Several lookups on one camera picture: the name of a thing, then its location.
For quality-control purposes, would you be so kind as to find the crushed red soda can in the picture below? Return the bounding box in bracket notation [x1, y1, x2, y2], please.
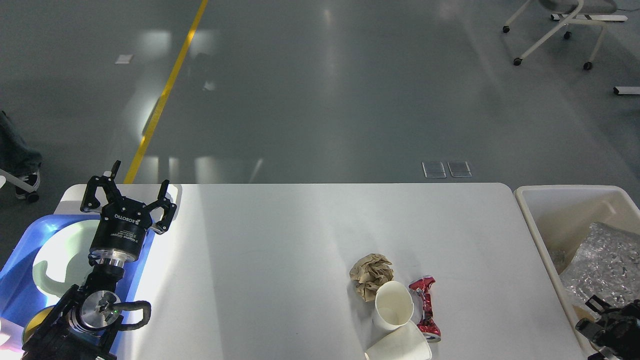
[407, 275, 442, 343]

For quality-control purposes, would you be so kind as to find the dark grey mug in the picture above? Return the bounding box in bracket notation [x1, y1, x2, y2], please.
[22, 305, 54, 345]

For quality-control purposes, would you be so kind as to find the foil sheet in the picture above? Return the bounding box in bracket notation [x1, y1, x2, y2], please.
[559, 222, 640, 312]

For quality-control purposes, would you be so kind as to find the blue plastic tray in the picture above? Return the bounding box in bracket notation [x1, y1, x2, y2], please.
[1, 215, 146, 328]

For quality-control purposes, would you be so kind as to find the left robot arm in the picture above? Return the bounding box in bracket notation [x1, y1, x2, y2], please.
[22, 161, 178, 360]

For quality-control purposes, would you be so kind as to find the floor outlet cover left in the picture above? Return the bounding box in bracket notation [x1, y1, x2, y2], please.
[422, 161, 448, 179]

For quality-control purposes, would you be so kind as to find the person in jeans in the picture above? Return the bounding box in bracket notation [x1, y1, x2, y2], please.
[0, 111, 42, 203]

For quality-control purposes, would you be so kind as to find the white bar on floor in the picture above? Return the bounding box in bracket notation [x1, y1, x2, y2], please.
[613, 86, 640, 96]

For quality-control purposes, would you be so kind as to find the floor outlet cover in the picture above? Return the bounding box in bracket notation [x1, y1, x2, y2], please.
[422, 161, 448, 179]
[446, 161, 473, 178]

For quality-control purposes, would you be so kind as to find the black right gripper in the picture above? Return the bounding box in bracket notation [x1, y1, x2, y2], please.
[574, 295, 640, 360]

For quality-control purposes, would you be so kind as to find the white paper cup lying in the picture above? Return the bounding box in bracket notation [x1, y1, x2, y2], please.
[365, 321, 433, 360]

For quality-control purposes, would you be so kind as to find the brown paper ball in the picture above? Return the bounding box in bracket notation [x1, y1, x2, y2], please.
[349, 253, 394, 302]

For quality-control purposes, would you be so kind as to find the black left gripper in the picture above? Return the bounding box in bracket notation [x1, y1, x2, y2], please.
[80, 160, 177, 265]

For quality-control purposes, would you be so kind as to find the beige waste bin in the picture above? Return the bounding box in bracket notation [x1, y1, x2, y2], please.
[514, 184, 640, 360]

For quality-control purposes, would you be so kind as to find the floor outlet cover right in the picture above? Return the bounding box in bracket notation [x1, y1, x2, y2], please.
[446, 161, 473, 178]

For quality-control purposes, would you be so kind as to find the white office chair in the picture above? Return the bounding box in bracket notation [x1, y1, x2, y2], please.
[512, 0, 618, 71]

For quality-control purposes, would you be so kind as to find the white paper cup upright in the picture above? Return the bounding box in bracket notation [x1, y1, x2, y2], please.
[372, 280, 414, 332]

